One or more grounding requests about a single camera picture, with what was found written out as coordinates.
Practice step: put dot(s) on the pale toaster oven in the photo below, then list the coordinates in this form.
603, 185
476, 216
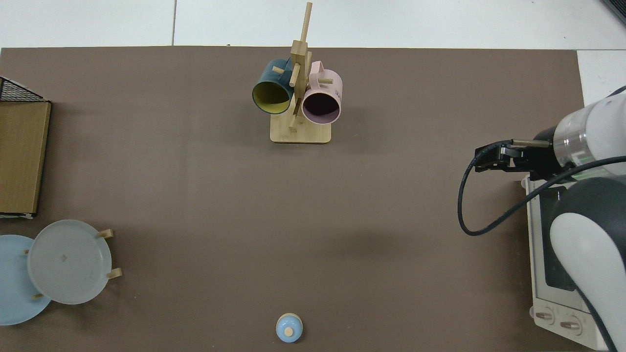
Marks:
543, 274

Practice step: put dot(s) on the black equipment edge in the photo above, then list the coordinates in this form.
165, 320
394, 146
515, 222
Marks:
617, 9

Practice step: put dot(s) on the pink cup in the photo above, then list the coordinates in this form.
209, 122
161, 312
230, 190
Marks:
327, 88

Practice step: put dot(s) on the wooden cup stand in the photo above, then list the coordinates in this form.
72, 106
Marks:
305, 134

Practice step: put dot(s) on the dark teal cup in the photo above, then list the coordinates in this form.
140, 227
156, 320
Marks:
266, 78

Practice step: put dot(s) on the brown table cloth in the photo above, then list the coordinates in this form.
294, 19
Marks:
244, 220

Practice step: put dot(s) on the wooden plate rack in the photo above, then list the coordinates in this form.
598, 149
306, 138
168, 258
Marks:
115, 274

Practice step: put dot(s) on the grey plate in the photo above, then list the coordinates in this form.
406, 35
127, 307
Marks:
68, 261

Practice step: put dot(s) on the light blue plate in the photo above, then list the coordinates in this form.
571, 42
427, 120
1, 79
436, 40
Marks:
12, 288

